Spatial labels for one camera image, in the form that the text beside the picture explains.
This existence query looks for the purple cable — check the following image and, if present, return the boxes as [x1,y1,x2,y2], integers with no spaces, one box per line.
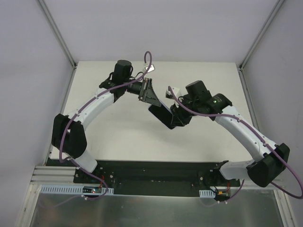
[58,51,153,201]
[167,86,303,204]

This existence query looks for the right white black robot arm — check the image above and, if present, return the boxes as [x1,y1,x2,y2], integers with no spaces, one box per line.
[166,80,290,188]

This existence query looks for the right aluminium frame post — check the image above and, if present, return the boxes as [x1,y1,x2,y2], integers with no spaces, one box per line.
[238,0,286,70]

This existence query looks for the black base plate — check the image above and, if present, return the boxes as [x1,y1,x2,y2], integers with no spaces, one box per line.
[73,160,241,197]

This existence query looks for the white cable duct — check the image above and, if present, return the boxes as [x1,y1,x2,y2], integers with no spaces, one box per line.
[40,185,114,195]
[199,190,216,198]

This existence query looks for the aluminium frame post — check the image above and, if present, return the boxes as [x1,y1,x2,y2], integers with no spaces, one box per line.
[238,0,286,70]
[36,0,77,69]

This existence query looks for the left white cable duct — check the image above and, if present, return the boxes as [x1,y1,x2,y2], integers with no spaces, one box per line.
[40,185,114,195]

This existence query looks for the reflective metal sheet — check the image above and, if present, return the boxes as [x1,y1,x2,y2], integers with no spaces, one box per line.
[31,190,283,227]

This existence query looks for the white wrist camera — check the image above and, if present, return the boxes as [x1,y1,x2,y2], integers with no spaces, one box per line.
[142,63,155,75]
[165,87,182,99]

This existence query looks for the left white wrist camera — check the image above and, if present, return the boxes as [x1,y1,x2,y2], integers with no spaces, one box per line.
[142,63,155,75]

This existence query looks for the left aluminium frame post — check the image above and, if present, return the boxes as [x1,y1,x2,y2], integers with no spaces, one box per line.
[36,0,77,69]

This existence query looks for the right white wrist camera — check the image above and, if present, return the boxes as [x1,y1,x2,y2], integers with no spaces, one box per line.
[165,87,182,99]

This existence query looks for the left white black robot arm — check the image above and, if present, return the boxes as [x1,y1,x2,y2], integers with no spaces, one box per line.
[51,60,161,173]

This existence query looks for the aluminium rail profile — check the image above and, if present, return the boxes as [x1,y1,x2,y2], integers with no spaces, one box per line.
[30,166,79,184]

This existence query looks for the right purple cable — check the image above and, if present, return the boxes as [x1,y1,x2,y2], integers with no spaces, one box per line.
[167,86,303,204]

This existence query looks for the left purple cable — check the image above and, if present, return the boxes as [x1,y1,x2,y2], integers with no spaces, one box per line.
[58,51,153,201]

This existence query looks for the black smartphone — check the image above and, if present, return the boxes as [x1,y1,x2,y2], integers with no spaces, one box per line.
[148,105,173,130]

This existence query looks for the right white cable duct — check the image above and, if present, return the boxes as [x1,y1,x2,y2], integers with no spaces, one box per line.
[199,190,216,198]

